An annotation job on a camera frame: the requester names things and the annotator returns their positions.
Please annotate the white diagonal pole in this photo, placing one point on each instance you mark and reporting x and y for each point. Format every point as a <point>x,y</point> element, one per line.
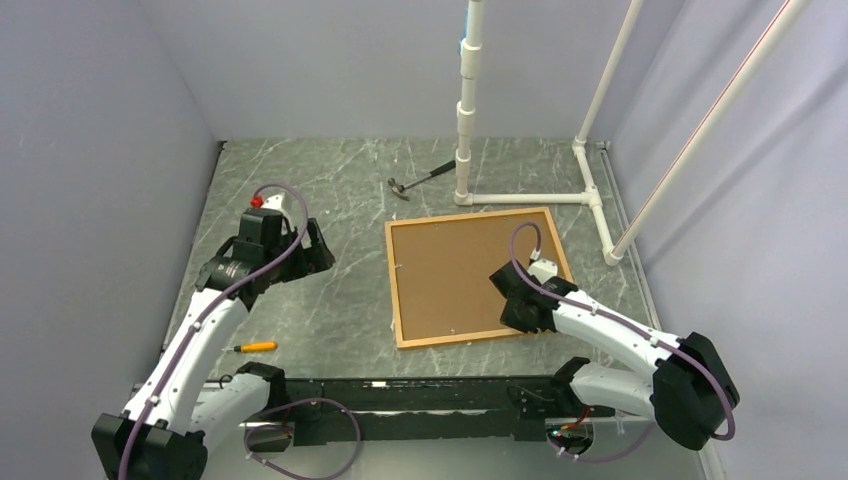
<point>769,39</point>

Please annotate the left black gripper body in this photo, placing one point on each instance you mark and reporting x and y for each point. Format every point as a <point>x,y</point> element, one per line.
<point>301,261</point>

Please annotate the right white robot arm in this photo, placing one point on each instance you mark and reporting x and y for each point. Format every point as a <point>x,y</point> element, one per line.
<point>679,383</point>

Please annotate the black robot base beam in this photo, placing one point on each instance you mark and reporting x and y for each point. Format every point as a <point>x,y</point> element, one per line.
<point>317,412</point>

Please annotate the orange picture frame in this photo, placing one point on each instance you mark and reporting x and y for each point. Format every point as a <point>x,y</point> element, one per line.
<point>439,269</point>

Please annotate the yellow handled screwdriver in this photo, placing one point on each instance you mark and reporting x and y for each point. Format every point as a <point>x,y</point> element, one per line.
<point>249,348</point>

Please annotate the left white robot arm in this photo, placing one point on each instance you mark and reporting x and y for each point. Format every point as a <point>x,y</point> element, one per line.
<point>165,431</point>

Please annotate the black handled hammer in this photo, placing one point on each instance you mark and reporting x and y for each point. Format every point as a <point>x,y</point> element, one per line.
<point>400,190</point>

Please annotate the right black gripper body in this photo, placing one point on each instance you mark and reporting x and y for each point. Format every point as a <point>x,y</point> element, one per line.
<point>511,316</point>

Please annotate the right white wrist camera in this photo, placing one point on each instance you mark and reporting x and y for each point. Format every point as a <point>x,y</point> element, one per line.
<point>541,270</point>

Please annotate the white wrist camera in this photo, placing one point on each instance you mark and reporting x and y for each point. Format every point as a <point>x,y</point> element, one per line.
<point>541,270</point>
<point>280,202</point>

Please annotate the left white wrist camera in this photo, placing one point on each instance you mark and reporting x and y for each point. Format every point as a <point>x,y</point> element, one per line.
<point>280,202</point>

